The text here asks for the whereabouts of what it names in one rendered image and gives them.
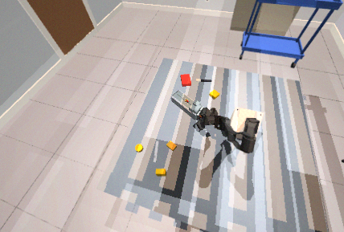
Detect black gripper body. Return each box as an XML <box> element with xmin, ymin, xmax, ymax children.
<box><xmin>196</xmin><ymin>108</ymin><xmax>218</xmax><ymax>130</ymax></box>

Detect red rectangular block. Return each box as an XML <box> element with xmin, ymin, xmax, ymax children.
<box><xmin>181</xmin><ymin>74</ymin><xmax>191</xmax><ymax>87</ymax></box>

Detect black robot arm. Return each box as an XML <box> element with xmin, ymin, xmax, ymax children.
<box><xmin>200</xmin><ymin>108</ymin><xmax>260</xmax><ymax>153</ymax></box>

